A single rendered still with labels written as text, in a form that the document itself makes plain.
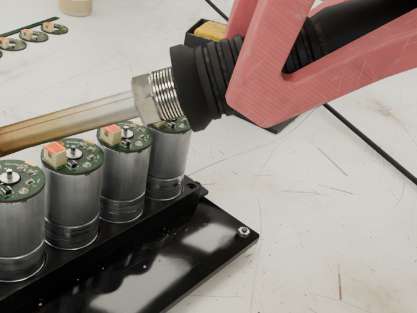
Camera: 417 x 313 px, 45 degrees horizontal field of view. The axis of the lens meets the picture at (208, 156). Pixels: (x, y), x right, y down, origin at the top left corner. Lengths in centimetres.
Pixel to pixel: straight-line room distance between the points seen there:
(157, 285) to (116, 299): 2
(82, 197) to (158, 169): 5
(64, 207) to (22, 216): 2
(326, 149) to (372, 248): 10
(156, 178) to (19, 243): 8
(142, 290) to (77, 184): 6
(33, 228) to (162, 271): 7
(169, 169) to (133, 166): 3
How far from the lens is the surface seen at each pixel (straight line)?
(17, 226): 20
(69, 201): 21
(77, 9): 54
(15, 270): 21
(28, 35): 47
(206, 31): 51
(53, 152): 20
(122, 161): 22
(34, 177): 20
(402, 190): 37
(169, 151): 24
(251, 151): 35
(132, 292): 23
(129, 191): 23
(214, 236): 26
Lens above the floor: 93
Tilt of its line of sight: 33 degrees down
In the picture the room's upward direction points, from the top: 12 degrees clockwise
